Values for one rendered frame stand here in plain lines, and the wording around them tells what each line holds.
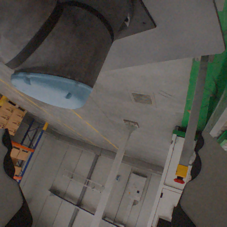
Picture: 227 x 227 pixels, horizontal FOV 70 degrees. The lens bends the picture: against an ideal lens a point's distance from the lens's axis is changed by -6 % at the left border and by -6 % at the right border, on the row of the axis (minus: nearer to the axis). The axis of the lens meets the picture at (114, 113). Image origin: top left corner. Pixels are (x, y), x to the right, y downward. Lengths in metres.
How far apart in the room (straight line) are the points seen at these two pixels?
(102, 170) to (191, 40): 9.89
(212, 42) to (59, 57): 0.37
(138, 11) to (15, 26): 0.29
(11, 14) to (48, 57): 0.08
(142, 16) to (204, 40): 0.17
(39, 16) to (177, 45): 0.36
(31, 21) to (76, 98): 0.14
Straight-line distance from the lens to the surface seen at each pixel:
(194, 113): 1.28
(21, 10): 0.29
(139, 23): 0.48
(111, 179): 3.58
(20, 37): 0.29
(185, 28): 0.48
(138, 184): 9.32
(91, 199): 10.37
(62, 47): 0.30
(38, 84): 0.29
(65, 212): 11.17
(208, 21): 0.46
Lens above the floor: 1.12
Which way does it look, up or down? 18 degrees down
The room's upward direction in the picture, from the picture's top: 159 degrees counter-clockwise
